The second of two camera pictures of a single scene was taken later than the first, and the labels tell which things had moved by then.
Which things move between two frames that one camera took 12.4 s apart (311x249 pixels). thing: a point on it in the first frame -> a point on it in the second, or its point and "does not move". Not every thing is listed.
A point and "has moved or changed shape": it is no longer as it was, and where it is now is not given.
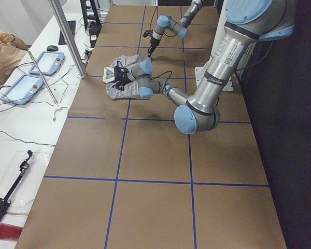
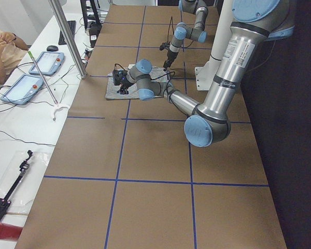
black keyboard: x=71 y=25 does not move
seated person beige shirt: x=5 y=51 does not move
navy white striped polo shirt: x=119 y=85 has moved or changed shape
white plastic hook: x=61 y=108 does not move
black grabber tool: x=1 y=203 does not move
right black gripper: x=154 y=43 -> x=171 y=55
